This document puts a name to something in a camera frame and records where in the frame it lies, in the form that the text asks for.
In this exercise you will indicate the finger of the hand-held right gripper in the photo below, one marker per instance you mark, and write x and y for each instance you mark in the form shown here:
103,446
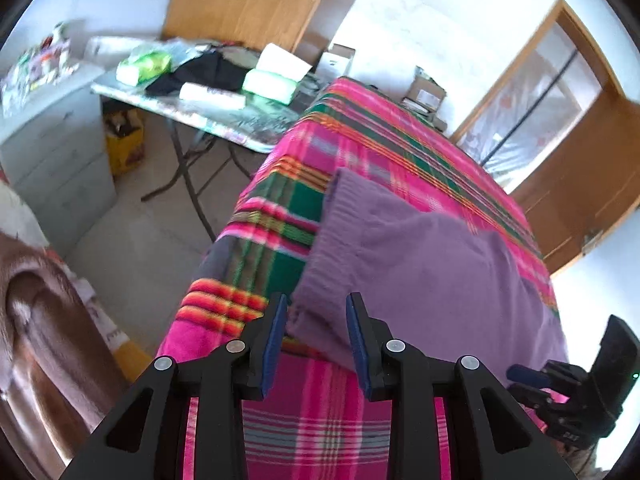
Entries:
527,376
542,400

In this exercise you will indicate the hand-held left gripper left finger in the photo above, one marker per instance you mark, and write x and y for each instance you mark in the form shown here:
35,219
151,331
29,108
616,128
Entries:
274,345

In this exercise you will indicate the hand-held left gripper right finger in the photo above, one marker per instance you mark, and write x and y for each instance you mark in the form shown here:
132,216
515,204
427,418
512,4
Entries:
359,345

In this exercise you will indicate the purple sweater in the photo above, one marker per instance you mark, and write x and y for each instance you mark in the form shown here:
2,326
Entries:
425,270

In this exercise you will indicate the pink plaid blanket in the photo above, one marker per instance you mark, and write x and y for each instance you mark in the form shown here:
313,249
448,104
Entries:
380,135

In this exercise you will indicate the folding table with printed top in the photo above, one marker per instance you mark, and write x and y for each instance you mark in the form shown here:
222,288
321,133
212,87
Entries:
235,122

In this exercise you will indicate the brown fuzzy blanket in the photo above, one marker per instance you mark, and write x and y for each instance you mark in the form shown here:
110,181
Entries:
45,340

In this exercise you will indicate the yellow box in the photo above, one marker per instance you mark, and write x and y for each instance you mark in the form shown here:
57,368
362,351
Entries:
125,145

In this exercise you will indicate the white tube packet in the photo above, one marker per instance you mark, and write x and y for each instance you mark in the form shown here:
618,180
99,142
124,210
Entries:
212,95

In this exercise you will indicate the green tissue pack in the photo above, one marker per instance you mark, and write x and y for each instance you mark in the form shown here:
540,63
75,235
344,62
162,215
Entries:
270,87

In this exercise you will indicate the brown cardboard box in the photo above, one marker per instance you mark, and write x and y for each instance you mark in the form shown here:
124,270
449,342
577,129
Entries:
425,90

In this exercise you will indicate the black cloth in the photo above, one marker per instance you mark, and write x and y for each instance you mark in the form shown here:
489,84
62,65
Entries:
210,75

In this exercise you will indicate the white cardboard box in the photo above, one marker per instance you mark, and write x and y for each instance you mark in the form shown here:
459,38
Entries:
337,62

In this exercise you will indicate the white tissue pack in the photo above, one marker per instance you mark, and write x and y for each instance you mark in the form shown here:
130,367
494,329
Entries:
282,60

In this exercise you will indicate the white drawer cabinet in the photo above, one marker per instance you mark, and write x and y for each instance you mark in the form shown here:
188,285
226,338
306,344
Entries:
55,160

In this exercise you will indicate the green and white packet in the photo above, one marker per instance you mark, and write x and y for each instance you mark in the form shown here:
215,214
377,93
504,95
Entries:
142,65

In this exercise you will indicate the wooden wardrobe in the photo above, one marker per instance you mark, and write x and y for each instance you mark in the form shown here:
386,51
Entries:
250,0

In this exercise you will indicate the clutter of small packets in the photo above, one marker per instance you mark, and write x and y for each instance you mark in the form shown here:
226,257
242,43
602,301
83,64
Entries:
40,65

